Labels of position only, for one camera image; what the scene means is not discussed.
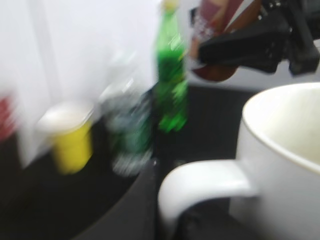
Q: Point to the white ceramic mug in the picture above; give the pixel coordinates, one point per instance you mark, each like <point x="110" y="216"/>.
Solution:
<point x="273" y="181"/>

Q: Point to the brown nescafe coffee bottle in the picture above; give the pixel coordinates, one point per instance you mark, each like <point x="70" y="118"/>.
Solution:
<point x="215" y="18"/>

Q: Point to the clear water bottle green label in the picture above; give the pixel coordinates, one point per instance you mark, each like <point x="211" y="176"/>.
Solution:
<point x="126" y="110"/>

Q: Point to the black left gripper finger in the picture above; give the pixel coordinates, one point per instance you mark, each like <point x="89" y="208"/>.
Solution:
<point x="133" y="217"/>

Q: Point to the green sprite bottle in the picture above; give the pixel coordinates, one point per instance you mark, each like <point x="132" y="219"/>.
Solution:
<point x="171" y="88"/>

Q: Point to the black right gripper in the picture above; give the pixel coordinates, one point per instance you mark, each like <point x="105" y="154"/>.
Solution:
<point x="286" y="30"/>

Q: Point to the yellow paper cup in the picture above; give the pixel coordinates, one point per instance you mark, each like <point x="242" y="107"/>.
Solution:
<point x="67" y="126"/>

